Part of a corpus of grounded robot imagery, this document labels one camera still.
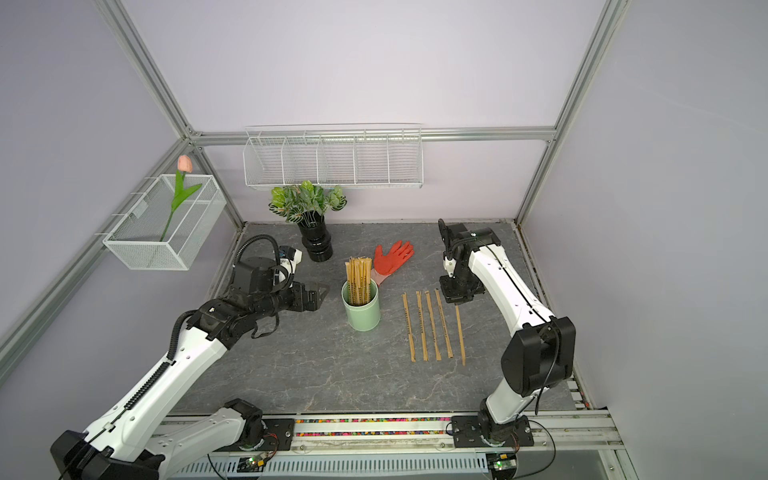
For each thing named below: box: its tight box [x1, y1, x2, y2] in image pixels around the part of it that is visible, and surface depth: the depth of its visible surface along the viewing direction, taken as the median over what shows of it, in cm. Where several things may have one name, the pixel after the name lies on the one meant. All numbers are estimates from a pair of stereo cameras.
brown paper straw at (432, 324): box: [425, 290, 442, 361], surface depth 93 cm
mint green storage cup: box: [341, 278, 381, 332], surface depth 90 cm
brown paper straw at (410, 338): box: [402, 292, 416, 363], surface depth 93 cm
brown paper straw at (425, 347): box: [416, 291, 429, 362], surface depth 93 cm
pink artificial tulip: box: [159, 155, 202, 242], surface depth 82 cm
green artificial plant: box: [268, 180, 348, 224], surface depth 95 cm
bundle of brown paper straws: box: [345, 256, 373, 306], surface depth 86 cm
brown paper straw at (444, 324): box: [435, 288, 454, 359], surface depth 93 cm
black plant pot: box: [298, 210, 333, 262], surface depth 102 cm
